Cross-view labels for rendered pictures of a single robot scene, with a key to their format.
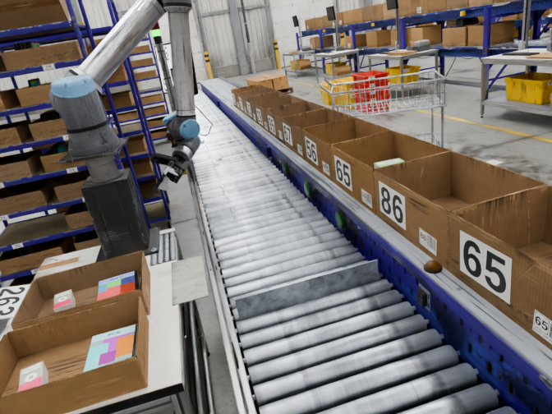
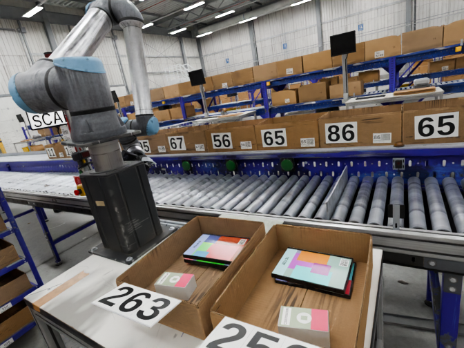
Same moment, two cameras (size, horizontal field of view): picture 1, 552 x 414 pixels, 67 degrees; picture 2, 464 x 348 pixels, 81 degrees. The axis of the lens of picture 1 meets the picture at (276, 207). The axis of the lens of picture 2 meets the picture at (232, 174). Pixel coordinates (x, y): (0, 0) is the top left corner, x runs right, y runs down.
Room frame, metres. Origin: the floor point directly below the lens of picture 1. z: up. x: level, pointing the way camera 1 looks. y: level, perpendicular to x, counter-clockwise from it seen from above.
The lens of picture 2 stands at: (0.61, 1.08, 1.27)
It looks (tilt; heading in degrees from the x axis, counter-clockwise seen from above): 17 degrees down; 315
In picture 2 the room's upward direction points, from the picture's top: 10 degrees counter-clockwise
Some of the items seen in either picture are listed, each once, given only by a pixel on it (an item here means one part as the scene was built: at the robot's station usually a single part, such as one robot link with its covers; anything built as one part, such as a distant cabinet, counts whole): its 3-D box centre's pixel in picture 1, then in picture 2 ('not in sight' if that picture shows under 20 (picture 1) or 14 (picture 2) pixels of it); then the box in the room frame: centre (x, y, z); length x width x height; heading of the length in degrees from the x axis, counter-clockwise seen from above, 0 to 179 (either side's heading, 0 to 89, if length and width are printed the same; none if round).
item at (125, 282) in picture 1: (118, 290); (217, 247); (1.23, 0.58, 0.79); 0.19 x 0.14 x 0.02; 16
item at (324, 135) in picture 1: (345, 147); (239, 135); (1.89, -0.37, 0.97); 0.39 x 0.29 x 0.17; 11
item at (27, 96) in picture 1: (60, 89); not in sight; (2.72, 1.19, 1.39); 0.40 x 0.30 x 0.10; 100
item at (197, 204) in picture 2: (263, 220); (217, 191); (1.75, 0.07, 0.72); 0.52 x 0.05 x 0.05; 101
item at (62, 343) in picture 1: (71, 358); (302, 284); (0.91, 0.61, 0.80); 0.38 x 0.28 x 0.10; 102
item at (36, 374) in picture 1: (34, 383); (304, 326); (0.86, 0.69, 0.78); 0.10 x 0.06 x 0.05; 24
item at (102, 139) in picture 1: (91, 135); (97, 122); (1.65, 0.67, 1.25); 0.19 x 0.19 x 0.10
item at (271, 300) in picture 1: (310, 291); (338, 190); (1.08, -0.06, 0.76); 0.46 x 0.01 x 0.09; 101
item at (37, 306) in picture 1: (89, 295); (200, 262); (1.22, 0.67, 0.80); 0.38 x 0.28 x 0.10; 102
